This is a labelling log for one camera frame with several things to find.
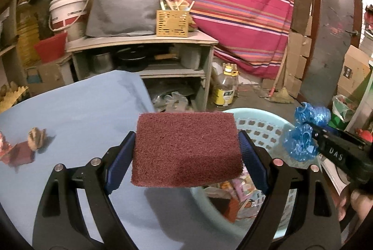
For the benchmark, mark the grey pot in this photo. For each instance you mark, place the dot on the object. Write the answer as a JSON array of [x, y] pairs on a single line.
[[191, 59]]

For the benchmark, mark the red white printed snack wrapper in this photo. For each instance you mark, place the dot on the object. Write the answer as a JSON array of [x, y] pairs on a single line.
[[247, 200]]

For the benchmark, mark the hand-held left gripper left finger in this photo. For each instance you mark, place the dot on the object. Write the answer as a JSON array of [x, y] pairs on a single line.
[[122, 159]]

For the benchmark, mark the yellow foam egg tray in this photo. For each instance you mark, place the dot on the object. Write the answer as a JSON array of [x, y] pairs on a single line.
[[11, 98]]

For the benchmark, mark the grey fabric bag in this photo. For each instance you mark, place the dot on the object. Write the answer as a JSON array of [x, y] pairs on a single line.
[[122, 7]]

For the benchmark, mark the red plastic basin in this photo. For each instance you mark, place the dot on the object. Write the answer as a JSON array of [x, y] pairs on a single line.
[[51, 47]]

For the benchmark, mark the yellow oil jug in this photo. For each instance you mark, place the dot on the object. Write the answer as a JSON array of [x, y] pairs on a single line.
[[27, 40]]

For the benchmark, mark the person's right hand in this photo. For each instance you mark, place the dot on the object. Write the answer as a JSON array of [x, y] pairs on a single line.
[[358, 203]]

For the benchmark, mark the orange plastic bag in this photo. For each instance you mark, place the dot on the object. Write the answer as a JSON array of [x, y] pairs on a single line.
[[232, 209]]

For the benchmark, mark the brown cardboard box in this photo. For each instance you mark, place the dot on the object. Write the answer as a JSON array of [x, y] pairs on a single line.
[[48, 77]]

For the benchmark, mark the green plastic bag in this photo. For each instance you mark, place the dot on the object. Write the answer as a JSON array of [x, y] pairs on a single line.
[[342, 108]]

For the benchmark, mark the clear plastic packaging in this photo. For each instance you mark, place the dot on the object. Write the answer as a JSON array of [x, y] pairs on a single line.
[[172, 99]]

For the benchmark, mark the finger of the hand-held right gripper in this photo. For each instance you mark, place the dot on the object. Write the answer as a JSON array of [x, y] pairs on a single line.
[[338, 152], [332, 132]]

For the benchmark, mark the yellow utensil holder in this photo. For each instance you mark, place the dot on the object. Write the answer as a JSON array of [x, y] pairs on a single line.
[[172, 24]]

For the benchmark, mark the black pan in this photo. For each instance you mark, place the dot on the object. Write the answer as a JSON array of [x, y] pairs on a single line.
[[131, 57]]

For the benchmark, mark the maroon scouring pad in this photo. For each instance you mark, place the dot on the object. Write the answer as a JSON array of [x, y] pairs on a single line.
[[186, 148]]

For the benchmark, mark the blue plastic bottle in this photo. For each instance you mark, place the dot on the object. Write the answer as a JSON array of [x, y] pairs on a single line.
[[300, 145]]

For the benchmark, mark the low grey shelf unit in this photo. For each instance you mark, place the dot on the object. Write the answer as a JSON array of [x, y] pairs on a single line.
[[140, 41]]

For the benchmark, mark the white plastic bucket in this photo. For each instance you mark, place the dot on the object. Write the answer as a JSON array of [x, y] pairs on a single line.
[[68, 10]]

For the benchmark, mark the cardboard strip on door frame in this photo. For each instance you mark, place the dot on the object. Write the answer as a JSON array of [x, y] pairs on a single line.
[[297, 45]]

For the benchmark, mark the straw broom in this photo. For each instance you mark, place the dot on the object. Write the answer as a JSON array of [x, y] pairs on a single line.
[[281, 95]]

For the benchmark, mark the light blue plastic basket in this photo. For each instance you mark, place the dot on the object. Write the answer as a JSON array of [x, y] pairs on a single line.
[[208, 206]]

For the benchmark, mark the crumpled brown wrapper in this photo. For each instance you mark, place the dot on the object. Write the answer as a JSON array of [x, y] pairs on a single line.
[[36, 137]]

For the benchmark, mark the blue table cloth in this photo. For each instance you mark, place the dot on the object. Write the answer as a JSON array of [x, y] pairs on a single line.
[[81, 121]]

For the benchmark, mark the small steel pot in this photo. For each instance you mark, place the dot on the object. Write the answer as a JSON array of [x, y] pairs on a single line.
[[100, 63]]

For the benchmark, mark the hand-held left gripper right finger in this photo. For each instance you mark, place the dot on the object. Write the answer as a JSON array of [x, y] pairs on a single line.
[[250, 159]]

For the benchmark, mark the bundle of wooden utensils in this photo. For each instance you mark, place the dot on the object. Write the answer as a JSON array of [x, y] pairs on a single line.
[[174, 5]]

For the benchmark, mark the large cardboard box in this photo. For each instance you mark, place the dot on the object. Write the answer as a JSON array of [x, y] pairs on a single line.
[[352, 72]]

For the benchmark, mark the clear oil bottle yellow label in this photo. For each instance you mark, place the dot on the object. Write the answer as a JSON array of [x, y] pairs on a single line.
[[224, 86]]

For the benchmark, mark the dark metal door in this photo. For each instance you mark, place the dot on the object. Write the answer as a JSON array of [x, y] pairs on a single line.
[[329, 25]]

